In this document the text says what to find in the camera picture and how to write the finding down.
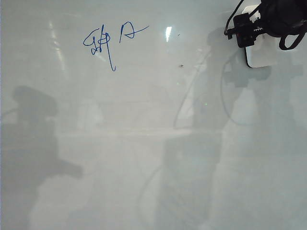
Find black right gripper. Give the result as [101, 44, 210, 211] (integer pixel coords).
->
[233, 0, 307, 49]

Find white rectangular whiteboard eraser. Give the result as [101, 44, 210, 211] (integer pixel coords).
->
[241, 4, 279, 69]

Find glossy white whiteboard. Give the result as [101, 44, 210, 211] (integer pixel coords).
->
[0, 0, 307, 230]

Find thin black cable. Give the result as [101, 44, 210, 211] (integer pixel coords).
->
[223, 0, 244, 36]

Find looped black cable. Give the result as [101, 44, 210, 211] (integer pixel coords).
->
[279, 30, 306, 51]

